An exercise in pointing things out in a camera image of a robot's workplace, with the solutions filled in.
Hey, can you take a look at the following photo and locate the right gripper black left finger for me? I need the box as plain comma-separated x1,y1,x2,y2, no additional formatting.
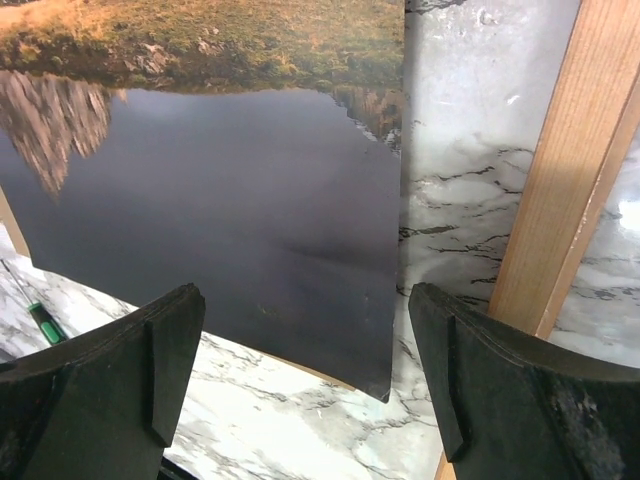
1,284,205,480

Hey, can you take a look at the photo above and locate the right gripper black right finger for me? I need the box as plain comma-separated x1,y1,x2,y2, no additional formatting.
409,283,639,480

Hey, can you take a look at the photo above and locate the mountain landscape photo print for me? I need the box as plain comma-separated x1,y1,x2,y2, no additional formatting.
1,1,404,401

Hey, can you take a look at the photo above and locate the orange wooden picture frame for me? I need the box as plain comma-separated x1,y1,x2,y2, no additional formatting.
433,0,640,480

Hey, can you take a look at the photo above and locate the brown cardboard backing board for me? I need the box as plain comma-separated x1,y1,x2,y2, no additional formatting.
1,192,355,391

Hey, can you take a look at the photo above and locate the small black green connector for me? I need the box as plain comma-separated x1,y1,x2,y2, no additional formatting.
1,259,69,345

